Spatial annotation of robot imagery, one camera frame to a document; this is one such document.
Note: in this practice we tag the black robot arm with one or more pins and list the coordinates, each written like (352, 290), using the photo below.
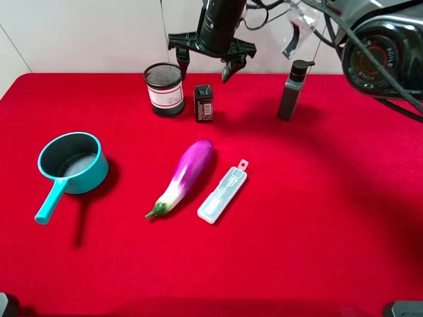
(379, 43)

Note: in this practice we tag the teal saucepan with handle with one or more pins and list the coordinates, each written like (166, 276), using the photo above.
(75, 163)

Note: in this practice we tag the red table cloth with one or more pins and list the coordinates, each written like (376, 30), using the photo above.
(327, 223)

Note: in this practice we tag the clear plastic slim case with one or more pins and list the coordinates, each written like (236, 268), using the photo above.
(229, 185)

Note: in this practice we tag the dark object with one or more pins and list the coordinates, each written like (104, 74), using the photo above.
(403, 308)
(9, 305)

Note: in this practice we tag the dark object bottom left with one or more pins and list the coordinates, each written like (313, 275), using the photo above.
(9, 305)

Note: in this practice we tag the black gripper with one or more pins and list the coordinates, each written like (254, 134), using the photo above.
(215, 37)

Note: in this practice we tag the purple toy eggplant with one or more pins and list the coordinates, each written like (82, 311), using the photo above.
(188, 169)

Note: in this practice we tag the dark grey pump bottle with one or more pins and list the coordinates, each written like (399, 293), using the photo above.
(292, 88)

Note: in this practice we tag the black mesh pen holder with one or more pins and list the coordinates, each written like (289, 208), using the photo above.
(164, 84)

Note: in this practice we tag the small black box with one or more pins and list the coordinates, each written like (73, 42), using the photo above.
(203, 103)

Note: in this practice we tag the dark object bottom right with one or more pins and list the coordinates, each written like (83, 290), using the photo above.
(403, 308)

